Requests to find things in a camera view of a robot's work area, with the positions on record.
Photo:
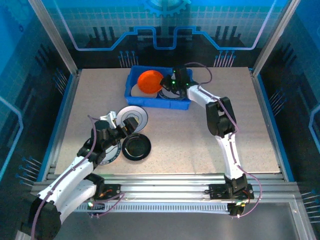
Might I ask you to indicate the green rimmed white plate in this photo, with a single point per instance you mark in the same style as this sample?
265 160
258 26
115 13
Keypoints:
113 155
167 96

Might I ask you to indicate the orange plate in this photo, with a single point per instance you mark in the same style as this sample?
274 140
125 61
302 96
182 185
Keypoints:
150 82

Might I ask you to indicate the black plate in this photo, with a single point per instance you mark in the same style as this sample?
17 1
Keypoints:
136 147

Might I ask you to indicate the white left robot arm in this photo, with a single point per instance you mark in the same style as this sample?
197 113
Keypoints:
70 172

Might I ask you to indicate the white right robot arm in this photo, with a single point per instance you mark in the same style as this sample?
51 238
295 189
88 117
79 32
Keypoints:
230 155

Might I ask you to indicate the blue plastic bin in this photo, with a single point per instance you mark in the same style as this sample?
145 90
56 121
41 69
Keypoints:
150 102

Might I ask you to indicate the blue table edge strip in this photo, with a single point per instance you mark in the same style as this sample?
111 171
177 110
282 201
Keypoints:
270 112
61 112

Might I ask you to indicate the black controller module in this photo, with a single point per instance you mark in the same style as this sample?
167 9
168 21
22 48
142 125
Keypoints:
96 206
235 210

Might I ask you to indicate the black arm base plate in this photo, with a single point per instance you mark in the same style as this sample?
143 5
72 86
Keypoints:
217 192
113 191

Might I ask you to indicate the aluminium frame rail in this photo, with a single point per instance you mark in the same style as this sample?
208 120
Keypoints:
162 186

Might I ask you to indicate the aluminium frame post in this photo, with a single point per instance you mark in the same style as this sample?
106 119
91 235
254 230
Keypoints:
274 37
54 37

